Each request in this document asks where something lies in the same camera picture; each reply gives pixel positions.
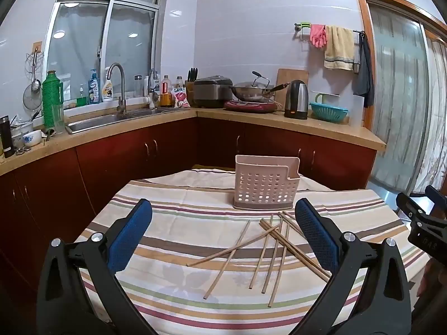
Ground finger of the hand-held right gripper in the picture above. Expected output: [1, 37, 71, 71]
[425, 184, 447, 214]
[396, 191, 434, 222]

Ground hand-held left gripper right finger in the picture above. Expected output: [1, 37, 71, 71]
[294, 198, 414, 335]

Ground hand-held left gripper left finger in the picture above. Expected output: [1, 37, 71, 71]
[37, 198, 154, 335]

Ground pile of wooden chopsticks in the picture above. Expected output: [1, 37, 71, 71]
[187, 210, 332, 308]

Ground beige perforated utensil holder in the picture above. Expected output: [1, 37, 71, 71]
[232, 154, 301, 210]

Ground striped tablecloth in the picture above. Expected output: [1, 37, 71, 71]
[72, 167, 430, 335]

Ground red kitchen counter cabinets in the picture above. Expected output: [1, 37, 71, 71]
[0, 106, 387, 287]

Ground white plastic container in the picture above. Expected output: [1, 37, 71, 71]
[349, 94, 366, 128]

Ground sheer striped curtain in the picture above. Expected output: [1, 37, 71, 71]
[371, 3, 447, 196]

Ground steel kitchen sink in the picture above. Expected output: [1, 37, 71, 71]
[65, 107, 169, 135]

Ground teal plastic colander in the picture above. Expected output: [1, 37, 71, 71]
[309, 101, 350, 124]

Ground tall steel faucet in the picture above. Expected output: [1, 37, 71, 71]
[106, 62, 127, 114]

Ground clear drinking glass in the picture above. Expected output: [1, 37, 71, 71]
[51, 104, 65, 134]

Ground white blue patterned bowl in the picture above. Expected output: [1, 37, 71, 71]
[22, 129, 43, 147]

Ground small white faucet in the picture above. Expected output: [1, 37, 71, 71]
[146, 69, 160, 109]

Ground dark grey cloth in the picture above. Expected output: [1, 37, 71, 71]
[352, 33, 375, 108]

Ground steel electric kettle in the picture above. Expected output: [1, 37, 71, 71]
[284, 79, 310, 120]

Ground amber oil bottle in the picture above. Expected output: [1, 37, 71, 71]
[160, 75, 174, 108]

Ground red white snack bag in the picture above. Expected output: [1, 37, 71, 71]
[170, 87, 191, 109]

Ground white spray bottle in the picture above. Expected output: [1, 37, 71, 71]
[101, 66, 115, 103]

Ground red induction cooker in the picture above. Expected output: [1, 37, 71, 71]
[223, 100, 279, 114]

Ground blue detergent bottle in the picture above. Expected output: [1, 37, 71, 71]
[88, 69, 101, 104]

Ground wooden knife block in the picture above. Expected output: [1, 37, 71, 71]
[185, 67, 199, 107]

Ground green thermos flask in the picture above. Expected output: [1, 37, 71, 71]
[42, 70, 65, 128]

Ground black thermos cup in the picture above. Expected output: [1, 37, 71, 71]
[0, 115, 15, 158]

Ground steel wok with lid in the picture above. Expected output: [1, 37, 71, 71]
[229, 71, 291, 103]

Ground grey rice cooker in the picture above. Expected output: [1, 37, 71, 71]
[193, 75, 234, 109]

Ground wooden cutting board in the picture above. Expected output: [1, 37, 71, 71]
[275, 68, 310, 103]

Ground metal mesh strainer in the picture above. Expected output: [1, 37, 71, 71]
[23, 80, 43, 109]

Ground yellow towel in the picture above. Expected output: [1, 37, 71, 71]
[323, 25, 356, 71]

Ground pink rubber gloves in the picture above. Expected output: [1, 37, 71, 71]
[309, 24, 327, 49]

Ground aluminium sliding window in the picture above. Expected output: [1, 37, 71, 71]
[45, 0, 170, 104]

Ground wooden framed sliding door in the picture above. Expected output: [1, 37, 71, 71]
[353, 0, 447, 198]

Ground white mug green handle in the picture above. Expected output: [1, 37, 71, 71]
[314, 91, 341, 106]

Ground metal towel rail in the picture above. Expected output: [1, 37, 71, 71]
[293, 22, 366, 37]

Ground round wire rack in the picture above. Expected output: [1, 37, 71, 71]
[24, 49, 45, 75]

